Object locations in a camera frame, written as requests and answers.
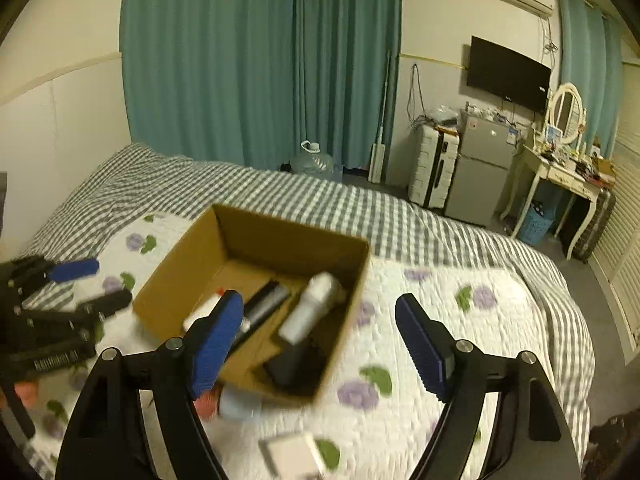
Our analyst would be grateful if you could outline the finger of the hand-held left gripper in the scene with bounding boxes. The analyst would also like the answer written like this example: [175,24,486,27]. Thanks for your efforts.
[17,290,133,330]
[10,257,100,292]

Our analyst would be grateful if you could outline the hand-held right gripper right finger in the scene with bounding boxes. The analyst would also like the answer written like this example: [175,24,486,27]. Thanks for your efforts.
[395,294,583,480]

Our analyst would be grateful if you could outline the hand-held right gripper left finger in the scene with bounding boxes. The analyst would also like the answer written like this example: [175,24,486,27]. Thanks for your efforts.
[55,290,244,480]

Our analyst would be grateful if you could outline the brown cardboard box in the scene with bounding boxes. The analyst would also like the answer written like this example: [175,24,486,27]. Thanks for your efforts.
[132,204,371,404]

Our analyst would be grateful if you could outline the white small container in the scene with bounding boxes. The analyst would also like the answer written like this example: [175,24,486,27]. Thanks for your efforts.
[182,294,222,333]

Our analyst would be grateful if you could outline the pink small object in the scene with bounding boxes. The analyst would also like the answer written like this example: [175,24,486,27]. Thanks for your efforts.
[14,381,40,407]

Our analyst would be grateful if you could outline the black remote control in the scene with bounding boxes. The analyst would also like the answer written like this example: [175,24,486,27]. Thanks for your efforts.
[239,280,292,333]

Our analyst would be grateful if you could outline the red small object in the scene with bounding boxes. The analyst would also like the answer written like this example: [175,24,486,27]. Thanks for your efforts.
[194,391,221,418]

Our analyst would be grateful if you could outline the grey white bottle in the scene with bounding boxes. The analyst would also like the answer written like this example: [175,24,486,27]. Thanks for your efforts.
[218,385,268,422]

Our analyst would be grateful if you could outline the floral white quilt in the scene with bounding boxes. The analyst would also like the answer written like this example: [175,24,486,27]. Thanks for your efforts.
[22,212,571,480]

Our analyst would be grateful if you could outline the black rectangular object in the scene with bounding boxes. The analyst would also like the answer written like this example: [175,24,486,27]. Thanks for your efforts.
[262,340,333,389]

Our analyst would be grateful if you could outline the white plastic bottle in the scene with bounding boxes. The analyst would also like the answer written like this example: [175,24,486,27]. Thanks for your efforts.
[277,272,348,346]

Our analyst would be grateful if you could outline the white small box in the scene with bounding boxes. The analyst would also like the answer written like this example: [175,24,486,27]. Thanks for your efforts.
[258,432,328,478]

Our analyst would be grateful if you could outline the blue plastic basket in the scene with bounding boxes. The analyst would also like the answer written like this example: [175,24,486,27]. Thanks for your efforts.
[516,201,557,246]

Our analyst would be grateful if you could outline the grey checkered bed sheet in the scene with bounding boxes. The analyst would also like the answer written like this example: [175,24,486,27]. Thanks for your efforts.
[20,142,598,480]

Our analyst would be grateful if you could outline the white suitcase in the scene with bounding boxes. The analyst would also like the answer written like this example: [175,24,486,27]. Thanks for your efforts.
[407,122,461,211]

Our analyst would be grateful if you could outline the grey mini fridge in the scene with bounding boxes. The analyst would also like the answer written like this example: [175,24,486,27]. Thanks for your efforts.
[444,109,521,228]

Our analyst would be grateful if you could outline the clear water jug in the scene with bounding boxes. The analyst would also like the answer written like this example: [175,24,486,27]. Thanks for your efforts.
[290,140,345,183]

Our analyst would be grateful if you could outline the white dressing table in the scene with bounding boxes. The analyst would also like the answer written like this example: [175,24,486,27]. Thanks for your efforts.
[502,140,617,260]

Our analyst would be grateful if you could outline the dark checkered suitcase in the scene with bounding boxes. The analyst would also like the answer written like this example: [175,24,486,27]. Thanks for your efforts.
[571,190,617,262]

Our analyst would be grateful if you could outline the dark cloth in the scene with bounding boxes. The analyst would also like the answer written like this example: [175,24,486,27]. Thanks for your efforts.
[589,412,638,466]

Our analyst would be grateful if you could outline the white mop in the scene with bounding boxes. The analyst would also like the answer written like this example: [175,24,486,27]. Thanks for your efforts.
[369,50,392,183]

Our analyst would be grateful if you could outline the white louvered door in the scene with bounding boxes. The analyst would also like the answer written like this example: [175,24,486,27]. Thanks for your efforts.
[587,62,640,356]

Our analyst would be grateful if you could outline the white oval vanity mirror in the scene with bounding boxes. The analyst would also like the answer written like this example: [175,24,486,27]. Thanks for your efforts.
[545,83,586,147]

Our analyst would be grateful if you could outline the wide teal curtain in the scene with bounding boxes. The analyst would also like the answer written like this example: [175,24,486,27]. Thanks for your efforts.
[121,0,403,172]

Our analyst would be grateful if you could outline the narrow teal curtain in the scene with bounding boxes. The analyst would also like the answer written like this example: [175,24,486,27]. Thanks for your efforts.
[556,0,625,158]

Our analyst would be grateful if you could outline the hanging wall cables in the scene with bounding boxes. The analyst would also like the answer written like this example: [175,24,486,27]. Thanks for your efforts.
[406,62,426,131]

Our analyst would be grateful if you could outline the black wall television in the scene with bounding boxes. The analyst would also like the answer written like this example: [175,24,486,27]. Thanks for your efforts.
[466,36,552,115]

